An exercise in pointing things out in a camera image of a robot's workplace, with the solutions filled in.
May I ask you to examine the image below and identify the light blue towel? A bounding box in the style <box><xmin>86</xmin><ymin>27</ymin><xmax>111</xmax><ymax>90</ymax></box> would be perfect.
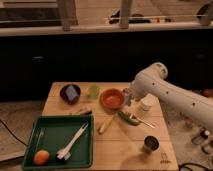
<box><xmin>123</xmin><ymin>88</ymin><xmax>132</xmax><ymax>106</ymax></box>

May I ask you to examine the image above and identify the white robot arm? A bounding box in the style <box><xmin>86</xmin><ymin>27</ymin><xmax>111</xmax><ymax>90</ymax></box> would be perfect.
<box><xmin>130</xmin><ymin>62</ymin><xmax>213</xmax><ymax>132</ymax></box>

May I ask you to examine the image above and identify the red orange bowl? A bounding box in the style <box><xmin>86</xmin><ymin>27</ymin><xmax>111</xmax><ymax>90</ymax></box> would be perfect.
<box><xmin>100</xmin><ymin>88</ymin><xmax>125</xmax><ymax>109</ymax></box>

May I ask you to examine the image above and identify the dark brown bowl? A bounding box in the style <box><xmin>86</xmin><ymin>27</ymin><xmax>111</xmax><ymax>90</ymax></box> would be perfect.
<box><xmin>60</xmin><ymin>84</ymin><xmax>81</xmax><ymax>105</ymax></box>

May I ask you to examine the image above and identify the green plastic cup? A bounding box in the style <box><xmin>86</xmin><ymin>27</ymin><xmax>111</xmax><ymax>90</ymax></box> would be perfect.
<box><xmin>88</xmin><ymin>85</ymin><xmax>100</xmax><ymax>100</ymax></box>

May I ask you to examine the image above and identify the small brush with dark tip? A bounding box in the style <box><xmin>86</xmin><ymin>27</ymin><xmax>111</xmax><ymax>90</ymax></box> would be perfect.
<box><xmin>70</xmin><ymin>107</ymin><xmax>92</xmax><ymax>115</ymax></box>

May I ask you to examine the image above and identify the blue sponge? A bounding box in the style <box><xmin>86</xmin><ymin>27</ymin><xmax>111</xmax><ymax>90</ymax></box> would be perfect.
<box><xmin>65</xmin><ymin>85</ymin><xmax>78</xmax><ymax>101</ymax></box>

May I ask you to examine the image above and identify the green pepper toy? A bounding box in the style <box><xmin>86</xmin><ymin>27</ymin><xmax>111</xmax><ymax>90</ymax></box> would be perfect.
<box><xmin>117</xmin><ymin>111</ymin><xmax>140</xmax><ymax>126</ymax></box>

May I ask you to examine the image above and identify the white paper cup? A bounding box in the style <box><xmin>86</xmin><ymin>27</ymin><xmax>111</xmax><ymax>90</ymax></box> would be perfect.
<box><xmin>140</xmin><ymin>94</ymin><xmax>157</xmax><ymax>111</ymax></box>

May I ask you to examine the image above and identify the wooden table board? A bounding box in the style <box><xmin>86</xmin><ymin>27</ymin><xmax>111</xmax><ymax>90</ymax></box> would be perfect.
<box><xmin>43</xmin><ymin>82</ymin><xmax>178</xmax><ymax>171</ymax></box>

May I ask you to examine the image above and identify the metal fork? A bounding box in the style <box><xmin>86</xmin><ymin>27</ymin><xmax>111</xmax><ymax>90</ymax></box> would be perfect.
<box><xmin>130</xmin><ymin>114</ymin><xmax>155</xmax><ymax>129</ymax></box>

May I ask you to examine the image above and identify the dark metal cup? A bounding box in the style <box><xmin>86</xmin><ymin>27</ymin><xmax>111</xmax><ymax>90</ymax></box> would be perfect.
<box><xmin>143</xmin><ymin>136</ymin><xmax>159</xmax><ymax>153</ymax></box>

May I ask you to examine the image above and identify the green plastic tray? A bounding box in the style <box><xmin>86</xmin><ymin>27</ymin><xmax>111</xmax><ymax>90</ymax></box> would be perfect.
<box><xmin>22</xmin><ymin>115</ymin><xmax>94</xmax><ymax>171</ymax></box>

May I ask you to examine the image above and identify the white dish brush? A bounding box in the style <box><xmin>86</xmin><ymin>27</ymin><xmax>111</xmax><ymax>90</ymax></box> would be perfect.
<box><xmin>56</xmin><ymin>123</ymin><xmax>88</xmax><ymax>160</ymax></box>

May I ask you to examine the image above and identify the orange peach fruit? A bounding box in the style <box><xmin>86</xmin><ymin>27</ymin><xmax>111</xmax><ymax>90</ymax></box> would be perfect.
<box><xmin>33</xmin><ymin>150</ymin><xmax>50</xmax><ymax>165</ymax></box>

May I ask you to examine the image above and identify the black cable on floor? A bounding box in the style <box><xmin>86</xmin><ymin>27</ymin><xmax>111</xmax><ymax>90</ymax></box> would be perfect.
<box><xmin>0</xmin><ymin>119</ymin><xmax>28</xmax><ymax>147</ymax></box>

